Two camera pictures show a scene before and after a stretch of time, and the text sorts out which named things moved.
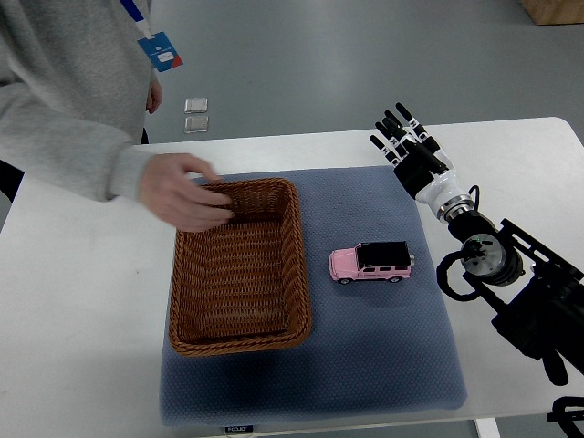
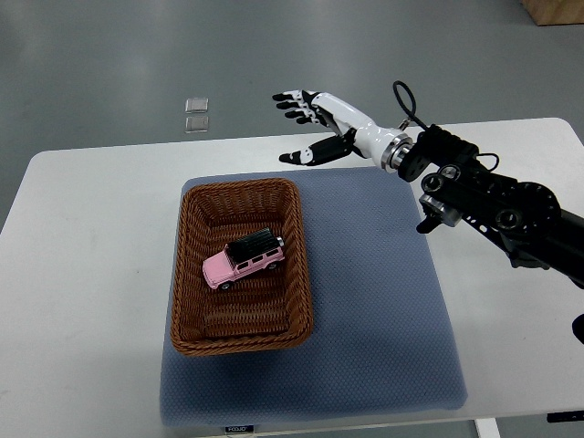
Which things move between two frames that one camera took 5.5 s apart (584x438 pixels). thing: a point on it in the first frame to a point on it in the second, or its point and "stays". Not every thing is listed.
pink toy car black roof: x=388 y=260 to x=247 y=255
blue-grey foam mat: x=381 y=338 stays
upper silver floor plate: x=196 y=105 stays
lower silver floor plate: x=194 y=124 stays
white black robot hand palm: x=442 y=192 to x=370 y=139
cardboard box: x=555 y=12 stays
